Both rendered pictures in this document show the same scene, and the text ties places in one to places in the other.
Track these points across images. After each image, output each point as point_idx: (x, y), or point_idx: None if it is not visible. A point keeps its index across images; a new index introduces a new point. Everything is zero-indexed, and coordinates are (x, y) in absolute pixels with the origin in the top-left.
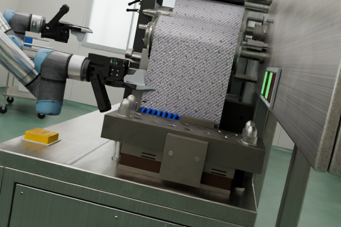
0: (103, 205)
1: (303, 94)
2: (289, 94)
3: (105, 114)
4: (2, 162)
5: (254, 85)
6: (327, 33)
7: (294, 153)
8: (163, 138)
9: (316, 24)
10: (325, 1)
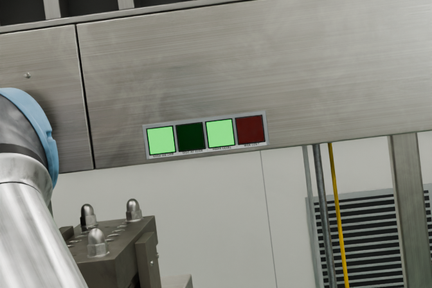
0: None
1: (398, 107)
2: (346, 117)
3: (114, 259)
4: None
5: None
6: (422, 71)
7: None
8: (134, 252)
9: (384, 68)
10: (393, 56)
